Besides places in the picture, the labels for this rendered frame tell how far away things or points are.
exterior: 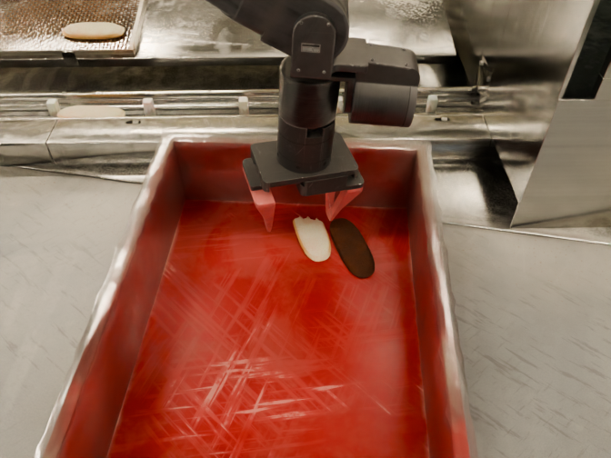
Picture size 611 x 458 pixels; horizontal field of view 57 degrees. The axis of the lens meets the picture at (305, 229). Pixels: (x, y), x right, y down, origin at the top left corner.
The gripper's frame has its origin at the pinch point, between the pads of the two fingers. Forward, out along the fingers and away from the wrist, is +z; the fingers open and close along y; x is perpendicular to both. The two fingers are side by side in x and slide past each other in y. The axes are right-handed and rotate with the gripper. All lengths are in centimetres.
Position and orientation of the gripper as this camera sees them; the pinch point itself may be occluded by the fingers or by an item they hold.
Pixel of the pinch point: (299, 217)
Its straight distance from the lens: 65.9
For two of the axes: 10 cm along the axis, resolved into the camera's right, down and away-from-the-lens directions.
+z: -0.6, 6.9, 7.2
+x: -2.9, -7.0, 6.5
